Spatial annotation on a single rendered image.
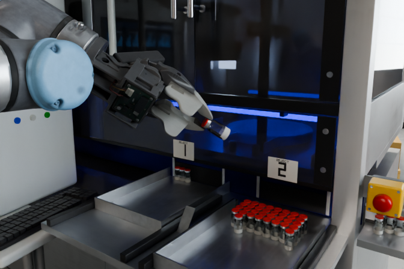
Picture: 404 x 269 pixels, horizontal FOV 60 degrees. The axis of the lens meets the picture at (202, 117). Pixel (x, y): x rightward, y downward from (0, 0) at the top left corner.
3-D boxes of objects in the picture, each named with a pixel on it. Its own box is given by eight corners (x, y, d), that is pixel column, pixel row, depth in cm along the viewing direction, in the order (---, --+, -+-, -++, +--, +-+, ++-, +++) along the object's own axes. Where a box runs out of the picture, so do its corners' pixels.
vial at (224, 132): (231, 126, 59) (210, 113, 58) (230, 134, 57) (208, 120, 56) (223, 135, 60) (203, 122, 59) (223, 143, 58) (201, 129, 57)
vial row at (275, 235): (233, 223, 93) (234, 206, 93) (299, 244, 83) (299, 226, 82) (229, 226, 92) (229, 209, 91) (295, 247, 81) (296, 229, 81)
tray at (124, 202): (169, 175, 130) (169, 166, 129) (229, 191, 115) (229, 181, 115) (94, 208, 103) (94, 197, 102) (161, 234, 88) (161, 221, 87)
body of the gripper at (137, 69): (137, 132, 52) (64, 90, 50) (152, 104, 59) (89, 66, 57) (162, 97, 48) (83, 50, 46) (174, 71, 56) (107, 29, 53)
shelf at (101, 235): (159, 178, 133) (159, 173, 133) (355, 230, 94) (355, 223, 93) (41, 229, 94) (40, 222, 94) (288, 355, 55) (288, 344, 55)
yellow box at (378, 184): (370, 200, 89) (373, 174, 88) (403, 208, 85) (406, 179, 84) (365, 211, 83) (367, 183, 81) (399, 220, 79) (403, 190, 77)
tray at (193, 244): (234, 210, 101) (234, 199, 101) (324, 236, 87) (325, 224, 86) (153, 267, 74) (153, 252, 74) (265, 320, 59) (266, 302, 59)
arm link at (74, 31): (65, 51, 56) (83, 9, 52) (91, 66, 57) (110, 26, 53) (41, 71, 50) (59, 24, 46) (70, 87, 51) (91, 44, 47)
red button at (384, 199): (373, 205, 83) (375, 189, 82) (392, 209, 80) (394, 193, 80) (371, 211, 79) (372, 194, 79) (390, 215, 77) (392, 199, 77)
